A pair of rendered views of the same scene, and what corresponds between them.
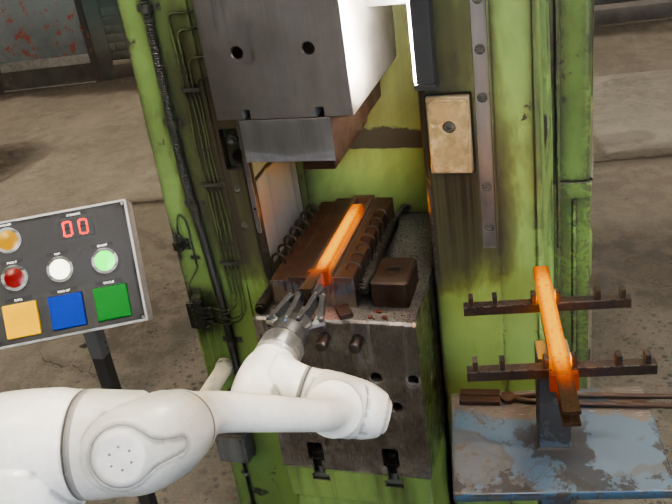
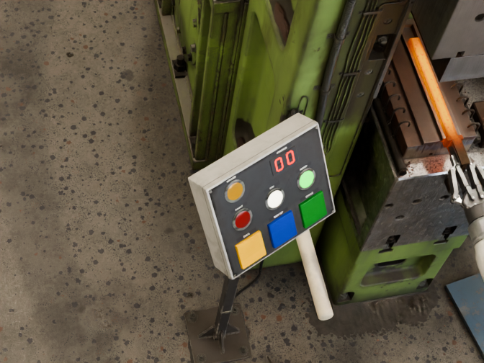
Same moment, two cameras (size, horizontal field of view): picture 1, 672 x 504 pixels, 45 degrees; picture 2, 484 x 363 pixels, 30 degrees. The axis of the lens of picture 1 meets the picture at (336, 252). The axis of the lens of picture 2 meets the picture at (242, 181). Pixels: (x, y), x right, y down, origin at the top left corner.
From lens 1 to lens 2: 2.00 m
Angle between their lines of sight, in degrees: 43
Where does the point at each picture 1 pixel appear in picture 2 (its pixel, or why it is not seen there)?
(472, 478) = not seen: outside the picture
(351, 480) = (408, 247)
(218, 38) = (471, 9)
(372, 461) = (433, 235)
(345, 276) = (469, 135)
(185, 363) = (56, 111)
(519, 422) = not seen: outside the picture
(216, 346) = not seen: hidden behind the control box
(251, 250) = (356, 109)
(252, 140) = (454, 68)
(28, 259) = (251, 200)
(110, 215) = (308, 140)
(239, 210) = (362, 85)
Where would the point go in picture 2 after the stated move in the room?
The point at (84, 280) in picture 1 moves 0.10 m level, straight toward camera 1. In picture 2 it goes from (292, 200) to (325, 224)
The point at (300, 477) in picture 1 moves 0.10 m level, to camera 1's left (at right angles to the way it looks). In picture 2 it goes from (368, 255) to (343, 269)
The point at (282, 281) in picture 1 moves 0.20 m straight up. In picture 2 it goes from (418, 146) to (439, 103)
